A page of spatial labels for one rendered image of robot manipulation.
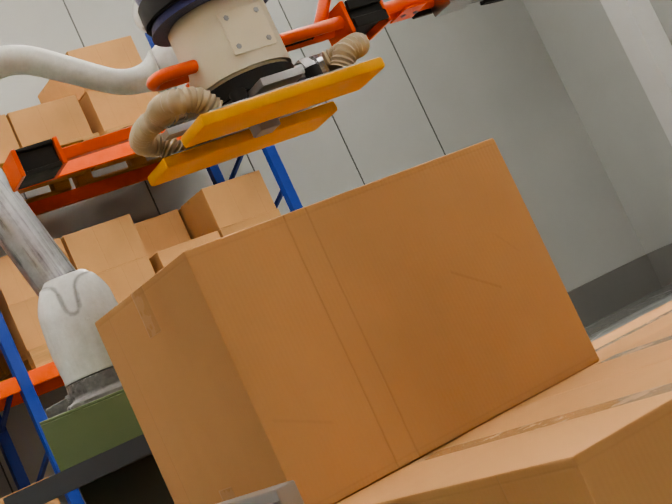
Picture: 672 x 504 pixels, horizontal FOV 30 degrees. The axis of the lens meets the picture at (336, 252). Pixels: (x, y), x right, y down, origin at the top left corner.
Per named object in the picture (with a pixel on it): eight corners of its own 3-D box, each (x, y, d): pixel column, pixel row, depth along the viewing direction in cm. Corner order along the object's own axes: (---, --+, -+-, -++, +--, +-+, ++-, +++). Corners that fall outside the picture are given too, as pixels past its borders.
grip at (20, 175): (22, 176, 210) (10, 149, 210) (13, 192, 217) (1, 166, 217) (68, 161, 214) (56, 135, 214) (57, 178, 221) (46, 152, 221)
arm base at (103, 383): (50, 427, 259) (40, 401, 259) (151, 386, 265) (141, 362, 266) (50, 421, 241) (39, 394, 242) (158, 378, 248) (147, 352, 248)
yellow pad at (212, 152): (167, 168, 202) (154, 140, 202) (150, 188, 210) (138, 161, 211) (339, 109, 218) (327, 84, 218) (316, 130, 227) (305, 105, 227)
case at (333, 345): (304, 520, 168) (183, 251, 172) (193, 549, 202) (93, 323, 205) (601, 360, 201) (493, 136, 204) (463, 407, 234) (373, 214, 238)
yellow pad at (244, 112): (204, 126, 185) (190, 96, 186) (184, 149, 194) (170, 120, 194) (387, 66, 201) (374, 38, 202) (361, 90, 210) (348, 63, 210)
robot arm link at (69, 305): (58, 387, 245) (18, 284, 248) (71, 390, 263) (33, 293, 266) (136, 356, 247) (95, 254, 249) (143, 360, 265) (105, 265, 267)
